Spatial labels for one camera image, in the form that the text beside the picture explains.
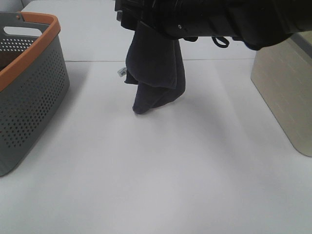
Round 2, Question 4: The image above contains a dark grey towel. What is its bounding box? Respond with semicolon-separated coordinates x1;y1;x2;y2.
125;22;186;115

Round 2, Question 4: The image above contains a beige fabric bin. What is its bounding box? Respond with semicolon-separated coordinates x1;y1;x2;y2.
251;33;312;157

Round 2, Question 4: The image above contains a grey basket with orange rim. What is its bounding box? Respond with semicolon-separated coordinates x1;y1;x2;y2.
0;12;70;176

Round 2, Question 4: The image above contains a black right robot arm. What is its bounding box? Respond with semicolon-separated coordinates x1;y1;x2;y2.
115;0;312;50

